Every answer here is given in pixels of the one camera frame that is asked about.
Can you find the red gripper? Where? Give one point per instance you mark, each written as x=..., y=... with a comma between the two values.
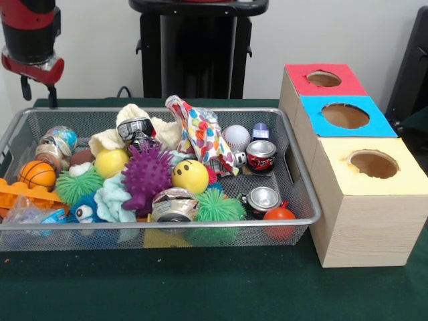
x=33, y=73

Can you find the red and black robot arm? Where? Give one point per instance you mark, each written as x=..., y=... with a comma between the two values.
x=30, y=30

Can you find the silver mesh bin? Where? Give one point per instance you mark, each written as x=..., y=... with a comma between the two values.
x=306, y=200

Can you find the wooden box with three holes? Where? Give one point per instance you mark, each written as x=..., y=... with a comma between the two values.
x=368, y=227

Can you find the orange basketball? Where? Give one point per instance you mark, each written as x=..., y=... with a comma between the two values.
x=36, y=174

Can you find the purple spiky rubber toy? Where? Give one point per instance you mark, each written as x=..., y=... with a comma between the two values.
x=147, y=172

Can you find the white cloth with coloured dots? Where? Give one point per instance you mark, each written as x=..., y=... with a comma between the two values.
x=204, y=133

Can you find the yellow smiley ball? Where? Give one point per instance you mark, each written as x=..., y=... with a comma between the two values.
x=190, y=175

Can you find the white baseball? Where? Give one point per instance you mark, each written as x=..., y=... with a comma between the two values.
x=236, y=135

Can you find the purple toy block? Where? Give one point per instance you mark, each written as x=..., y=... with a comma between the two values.
x=260, y=131

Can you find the crushed red can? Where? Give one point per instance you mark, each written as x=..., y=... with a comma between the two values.
x=261, y=155

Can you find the crushed black can silver lid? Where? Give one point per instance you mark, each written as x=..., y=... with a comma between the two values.
x=264, y=199

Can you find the dark green table cloth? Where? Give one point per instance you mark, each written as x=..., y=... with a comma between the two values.
x=200, y=284
x=418, y=123

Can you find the red ball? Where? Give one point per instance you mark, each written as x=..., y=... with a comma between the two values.
x=280, y=218

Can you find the black chair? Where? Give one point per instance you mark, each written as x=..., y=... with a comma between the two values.
x=414, y=67

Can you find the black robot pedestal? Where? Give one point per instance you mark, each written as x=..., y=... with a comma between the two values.
x=200, y=50

